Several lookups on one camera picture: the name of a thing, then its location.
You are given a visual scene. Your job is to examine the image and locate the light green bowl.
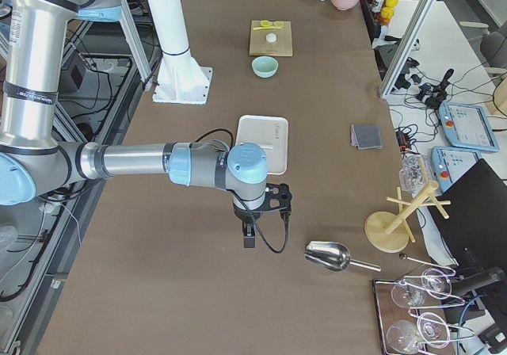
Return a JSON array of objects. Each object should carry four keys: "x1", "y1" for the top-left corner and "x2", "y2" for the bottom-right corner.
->
[{"x1": 251, "y1": 55, "x2": 279, "y2": 78}]

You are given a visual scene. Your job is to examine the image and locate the yellow toy fruit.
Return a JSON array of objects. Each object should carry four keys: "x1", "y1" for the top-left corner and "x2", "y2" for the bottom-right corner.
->
[{"x1": 380, "y1": 0, "x2": 398, "y2": 20}]

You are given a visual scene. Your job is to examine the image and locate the teach pendant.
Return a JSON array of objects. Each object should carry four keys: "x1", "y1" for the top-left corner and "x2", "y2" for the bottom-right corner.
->
[
  {"x1": 438, "y1": 101, "x2": 500, "y2": 152},
  {"x1": 431, "y1": 146, "x2": 482, "y2": 192}
]

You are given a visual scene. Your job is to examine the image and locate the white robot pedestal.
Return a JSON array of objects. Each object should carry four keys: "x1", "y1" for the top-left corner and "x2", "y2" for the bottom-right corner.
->
[{"x1": 147, "y1": 0, "x2": 212, "y2": 105}]

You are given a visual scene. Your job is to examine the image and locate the wooden mug tree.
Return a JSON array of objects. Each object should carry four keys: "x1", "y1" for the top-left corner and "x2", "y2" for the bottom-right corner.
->
[{"x1": 364, "y1": 158, "x2": 452, "y2": 253}]

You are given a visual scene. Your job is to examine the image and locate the cream rabbit tray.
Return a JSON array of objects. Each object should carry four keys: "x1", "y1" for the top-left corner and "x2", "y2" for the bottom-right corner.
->
[{"x1": 235, "y1": 115, "x2": 288, "y2": 175}]

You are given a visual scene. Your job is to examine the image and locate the wire glass rack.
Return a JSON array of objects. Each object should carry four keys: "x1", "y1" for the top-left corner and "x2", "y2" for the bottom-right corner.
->
[{"x1": 372, "y1": 275, "x2": 475, "y2": 354}]

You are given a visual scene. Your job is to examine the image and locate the upper teach pendant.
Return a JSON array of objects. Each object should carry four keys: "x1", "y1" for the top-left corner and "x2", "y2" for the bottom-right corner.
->
[{"x1": 438, "y1": 101, "x2": 500, "y2": 152}]

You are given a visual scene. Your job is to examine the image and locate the aluminium frame post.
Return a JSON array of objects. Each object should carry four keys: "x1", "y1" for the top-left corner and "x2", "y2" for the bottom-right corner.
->
[{"x1": 379, "y1": 0, "x2": 436, "y2": 99}]

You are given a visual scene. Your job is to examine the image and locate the yellow plastic knife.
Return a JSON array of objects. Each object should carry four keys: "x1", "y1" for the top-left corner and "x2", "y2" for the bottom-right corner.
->
[{"x1": 252, "y1": 25, "x2": 283, "y2": 31}]

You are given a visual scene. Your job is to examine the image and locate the lower teach pendant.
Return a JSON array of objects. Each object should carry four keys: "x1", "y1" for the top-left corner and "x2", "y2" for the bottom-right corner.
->
[{"x1": 431, "y1": 146, "x2": 482, "y2": 192}]

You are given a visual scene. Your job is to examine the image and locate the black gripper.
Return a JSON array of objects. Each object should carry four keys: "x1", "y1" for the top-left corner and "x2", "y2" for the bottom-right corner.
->
[{"x1": 242, "y1": 183, "x2": 292, "y2": 249}]

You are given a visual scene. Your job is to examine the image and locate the black laptop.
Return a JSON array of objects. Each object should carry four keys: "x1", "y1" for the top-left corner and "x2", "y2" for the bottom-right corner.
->
[{"x1": 430, "y1": 159, "x2": 506, "y2": 269}]

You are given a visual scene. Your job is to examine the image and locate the clear plastic container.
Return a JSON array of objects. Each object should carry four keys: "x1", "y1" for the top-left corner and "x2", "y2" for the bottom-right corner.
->
[{"x1": 398, "y1": 155, "x2": 428, "y2": 194}]

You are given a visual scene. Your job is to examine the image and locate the metal scoop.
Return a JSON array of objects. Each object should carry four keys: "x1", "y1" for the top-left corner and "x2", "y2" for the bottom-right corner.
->
[{"x1": 304, "y1": 241, "x2": 382, "y2": 272}]

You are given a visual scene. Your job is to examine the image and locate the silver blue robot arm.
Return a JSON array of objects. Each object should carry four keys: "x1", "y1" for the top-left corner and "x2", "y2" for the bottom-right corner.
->
[{"x1": 1, "y1": 0, "x2": 292, "y2": 248}]

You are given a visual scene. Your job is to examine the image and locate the bamboo cutting board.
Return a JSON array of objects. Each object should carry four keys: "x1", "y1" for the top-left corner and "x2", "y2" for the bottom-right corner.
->
[{"x1": 249, "y1": 20, "x2": 293, "y2": 57}]

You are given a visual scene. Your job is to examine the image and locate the wine glass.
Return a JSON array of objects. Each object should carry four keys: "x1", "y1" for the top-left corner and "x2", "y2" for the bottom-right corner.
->
[{"x1": 421, "y1": 268, "x2": 452, "y2": 300}]

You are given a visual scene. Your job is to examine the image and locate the grey folded cloth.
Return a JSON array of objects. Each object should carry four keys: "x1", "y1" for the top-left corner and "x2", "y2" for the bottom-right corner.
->
[{"x1": 351, "y1": 124, "x2": 383, "y2": 150}]

